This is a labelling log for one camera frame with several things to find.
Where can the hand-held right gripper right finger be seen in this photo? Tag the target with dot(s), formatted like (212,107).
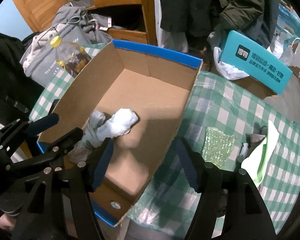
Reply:
(188,166)

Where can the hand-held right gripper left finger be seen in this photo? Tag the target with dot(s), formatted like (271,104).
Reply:
(102,166)

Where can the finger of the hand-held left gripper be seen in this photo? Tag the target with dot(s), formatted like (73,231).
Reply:
(43,123)
(67,140)

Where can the grey sock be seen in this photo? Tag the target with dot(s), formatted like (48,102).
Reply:
(91,135)

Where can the green bubble wrap pouch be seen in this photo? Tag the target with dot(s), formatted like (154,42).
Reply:
(217,145)

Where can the cardboard box with blue rim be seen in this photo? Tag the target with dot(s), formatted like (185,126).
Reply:
(145,110)

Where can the light green cloth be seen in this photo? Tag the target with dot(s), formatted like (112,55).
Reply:
(260,160)

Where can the dark blue flat object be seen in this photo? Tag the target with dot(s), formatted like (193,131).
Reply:
(55,105)

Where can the small white tissue scrap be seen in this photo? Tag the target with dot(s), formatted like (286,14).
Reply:
(243,152)

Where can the grey tote bag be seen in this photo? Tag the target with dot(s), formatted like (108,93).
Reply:
(40,65)

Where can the black bag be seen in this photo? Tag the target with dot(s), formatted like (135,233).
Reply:
(10,75)

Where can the crumpled white tissue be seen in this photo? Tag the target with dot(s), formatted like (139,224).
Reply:
(256,138)

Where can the oil bottle with yellow cap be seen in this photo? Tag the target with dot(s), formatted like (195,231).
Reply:
(70,55)

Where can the green checkered tablecloth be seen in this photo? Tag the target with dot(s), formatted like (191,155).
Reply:
(240,110)

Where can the small brown cardboard box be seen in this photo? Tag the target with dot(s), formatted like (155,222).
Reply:
(255,87)

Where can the white plastic bag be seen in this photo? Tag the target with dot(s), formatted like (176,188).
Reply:
(227,67)

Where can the grey hoodie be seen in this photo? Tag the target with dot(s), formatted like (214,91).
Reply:
(75,17)

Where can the wooden wardrobe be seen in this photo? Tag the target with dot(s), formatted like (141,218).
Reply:
(40,2)

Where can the teal box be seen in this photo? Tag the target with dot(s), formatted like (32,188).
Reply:
(252,62)

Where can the light grey garment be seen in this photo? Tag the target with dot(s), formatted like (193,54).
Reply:
(175,42)

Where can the grey plastic bag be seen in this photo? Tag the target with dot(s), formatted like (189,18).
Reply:
(215,38)

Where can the black jacket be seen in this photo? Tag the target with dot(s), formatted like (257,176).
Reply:
(185,5)

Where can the olive jacket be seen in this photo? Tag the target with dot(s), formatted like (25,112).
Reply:
(245,7)

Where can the blue printed plastic bag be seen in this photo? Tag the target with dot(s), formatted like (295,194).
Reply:
(292,27)

